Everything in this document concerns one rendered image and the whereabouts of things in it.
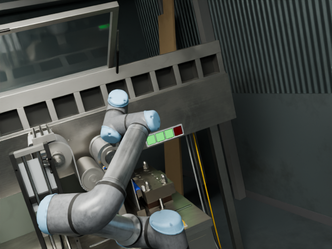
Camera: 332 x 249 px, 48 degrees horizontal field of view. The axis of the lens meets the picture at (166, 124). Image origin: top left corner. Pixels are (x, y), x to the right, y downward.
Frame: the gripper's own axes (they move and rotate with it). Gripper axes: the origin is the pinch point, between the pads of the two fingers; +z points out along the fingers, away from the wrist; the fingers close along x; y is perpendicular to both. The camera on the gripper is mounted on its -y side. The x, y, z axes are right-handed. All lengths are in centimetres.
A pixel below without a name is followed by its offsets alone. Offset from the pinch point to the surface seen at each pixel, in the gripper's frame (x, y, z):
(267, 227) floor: -121, -43, 158
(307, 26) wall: -160, 54, 26
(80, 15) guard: -1, 50, -31
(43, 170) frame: 33.9, 1.6, 3.9
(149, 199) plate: -9.7, -18.9, 32.3
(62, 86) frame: 12, 54, 20
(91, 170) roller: 13.2, 1.6, 20.4
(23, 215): 52, 6, 59
